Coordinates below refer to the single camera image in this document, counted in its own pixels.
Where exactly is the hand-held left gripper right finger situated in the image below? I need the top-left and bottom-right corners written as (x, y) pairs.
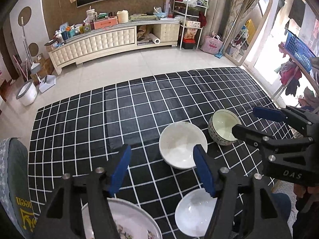
top-left (193, 144), bottom-right (292, 239)

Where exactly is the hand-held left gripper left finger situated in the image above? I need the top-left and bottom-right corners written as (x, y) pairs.
top-left (35, 144), bottom-right (132, 239)

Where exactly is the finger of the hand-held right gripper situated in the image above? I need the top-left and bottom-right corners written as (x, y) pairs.
top-left (252, 105), bottom-right (316, 138)
top-left (232, 124), bottom-right (314, 156)

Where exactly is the green patterned bowl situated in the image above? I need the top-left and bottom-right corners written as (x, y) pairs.
top-left (208, 109), bottom-right (242, 146)

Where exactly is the plain white bowl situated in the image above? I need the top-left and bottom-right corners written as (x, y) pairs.
top-left (159, 122), bottom-right (208, 170)

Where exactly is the white bowl with blue print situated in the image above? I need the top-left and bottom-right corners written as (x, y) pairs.
top-left (174, 189), bottom-right (235, 238)

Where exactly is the white plate with floral print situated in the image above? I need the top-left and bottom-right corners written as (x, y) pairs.
top-left (82, 198), bottom-right (162, 239)

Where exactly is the person's right hand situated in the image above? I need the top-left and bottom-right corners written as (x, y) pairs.
top-left (293, 183), bottom-right (319, 213)

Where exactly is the person's leg in blue trousers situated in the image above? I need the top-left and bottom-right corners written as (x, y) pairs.
top-left (272, 193), bottom-right (292, 215)

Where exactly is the clothes drying rack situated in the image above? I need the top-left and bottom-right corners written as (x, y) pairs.
top-left (273, 42), bottom-right (319, 120)

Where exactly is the black checkered tablecloth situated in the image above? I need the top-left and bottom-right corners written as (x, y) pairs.
top-left (27, 67), bottom-right (297, 239)

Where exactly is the blue plastic basket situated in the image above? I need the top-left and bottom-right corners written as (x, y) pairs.
top-left (284, 29), bottom-right (317, 72)

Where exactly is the arched standing mirror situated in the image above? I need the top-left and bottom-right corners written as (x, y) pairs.
top-left (224, 0), bottom-right (272, 67)

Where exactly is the pink bag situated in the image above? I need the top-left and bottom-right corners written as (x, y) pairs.
top-left (201, 32), bottom-right (223, 53)

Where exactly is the grey cushion with yellow print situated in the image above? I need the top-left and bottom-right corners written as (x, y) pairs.
top-left (0, 137), bottom-right (38, 238)

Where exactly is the beige patterned curtain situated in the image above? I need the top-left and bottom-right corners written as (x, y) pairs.
top-left (224, 0), bottom-right (250, 46)

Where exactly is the white dustpan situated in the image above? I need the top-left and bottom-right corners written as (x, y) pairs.
top-left (37, 75), bottom-right (56, 93)

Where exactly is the silver standing air conditioner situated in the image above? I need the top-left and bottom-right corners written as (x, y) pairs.
top-left (211, 0), bottom-right (237, 40)

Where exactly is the white metal shelf rack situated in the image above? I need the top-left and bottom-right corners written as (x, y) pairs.
top-left (173, 0), bottom-right (208, 50)

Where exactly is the white bucket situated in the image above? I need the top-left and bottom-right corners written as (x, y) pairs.
top-left (16, 80), bottom-right (38, 106)

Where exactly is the cream tufted television cabinet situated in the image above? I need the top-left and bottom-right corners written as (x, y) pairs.
top-left (48, 20), bottom-right (180, 75)

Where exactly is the cardboard box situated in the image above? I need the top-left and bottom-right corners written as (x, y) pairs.
top-left (35, 53), bottom-right (54, 76)

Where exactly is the pink box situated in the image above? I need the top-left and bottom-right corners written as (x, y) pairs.
top-left (94, 17), bottom-right (118, 30)

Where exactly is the cream jar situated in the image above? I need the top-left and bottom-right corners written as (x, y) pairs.
top-left (117, 10), bottom-right (129, 24)

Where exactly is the white dustpan and broom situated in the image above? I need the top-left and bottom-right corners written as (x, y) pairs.
top-left (20, 17), bottom-right (41, 75)

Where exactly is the white lidded pitcher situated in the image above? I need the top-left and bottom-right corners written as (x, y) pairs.
top-left (86, 7), bottom-right (98, 20)

